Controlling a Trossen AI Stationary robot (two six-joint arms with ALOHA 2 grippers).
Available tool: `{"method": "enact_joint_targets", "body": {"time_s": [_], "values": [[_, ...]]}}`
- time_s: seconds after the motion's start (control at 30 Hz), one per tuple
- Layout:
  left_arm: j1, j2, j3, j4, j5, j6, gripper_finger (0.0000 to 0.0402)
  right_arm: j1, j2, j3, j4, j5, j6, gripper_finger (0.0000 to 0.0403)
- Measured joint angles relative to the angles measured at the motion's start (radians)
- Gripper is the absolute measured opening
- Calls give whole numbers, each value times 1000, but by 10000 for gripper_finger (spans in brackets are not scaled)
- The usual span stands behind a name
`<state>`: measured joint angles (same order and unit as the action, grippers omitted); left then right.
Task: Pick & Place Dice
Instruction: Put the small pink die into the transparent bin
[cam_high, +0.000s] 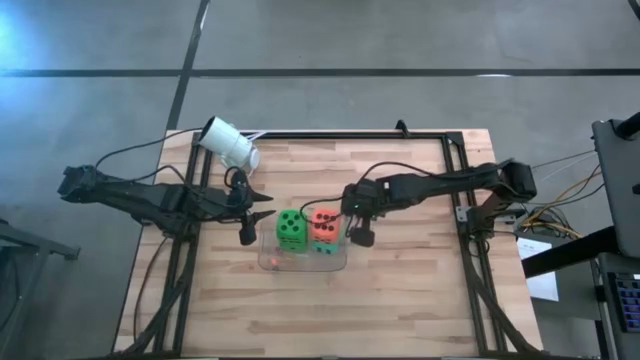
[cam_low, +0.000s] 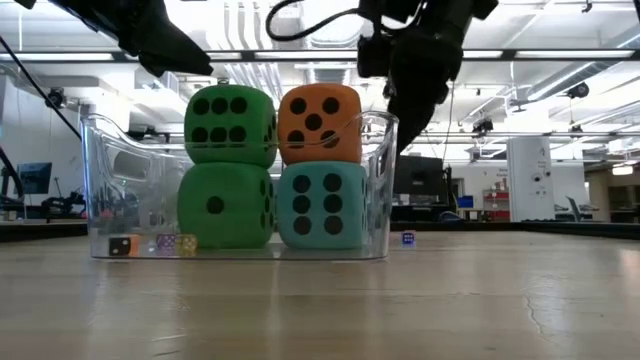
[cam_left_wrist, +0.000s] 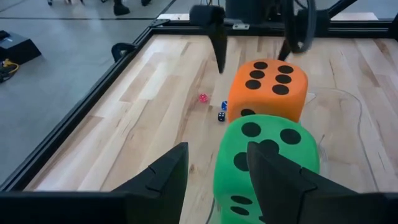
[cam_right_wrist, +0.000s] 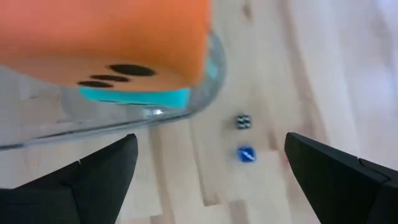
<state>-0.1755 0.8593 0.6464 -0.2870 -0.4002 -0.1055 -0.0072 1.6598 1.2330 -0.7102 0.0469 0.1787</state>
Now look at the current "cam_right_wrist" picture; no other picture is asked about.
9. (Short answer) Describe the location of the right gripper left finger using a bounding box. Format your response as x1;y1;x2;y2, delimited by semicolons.
0;133;139;224

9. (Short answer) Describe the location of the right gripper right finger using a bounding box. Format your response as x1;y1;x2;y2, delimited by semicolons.
284;132;398;224

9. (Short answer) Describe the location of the large teal foam die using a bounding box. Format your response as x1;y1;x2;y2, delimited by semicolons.
77;57;218;110

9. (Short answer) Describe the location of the large orange foam die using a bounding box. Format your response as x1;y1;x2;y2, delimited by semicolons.
0;0;212;93

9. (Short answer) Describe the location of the clear plastic bin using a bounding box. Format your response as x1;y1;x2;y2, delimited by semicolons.
0;29;228;152

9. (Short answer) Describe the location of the small blue die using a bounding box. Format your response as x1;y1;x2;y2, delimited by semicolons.
237;146;257;163

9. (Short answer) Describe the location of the small dark speckled die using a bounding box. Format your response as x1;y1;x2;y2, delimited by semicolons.
235;114;252;131

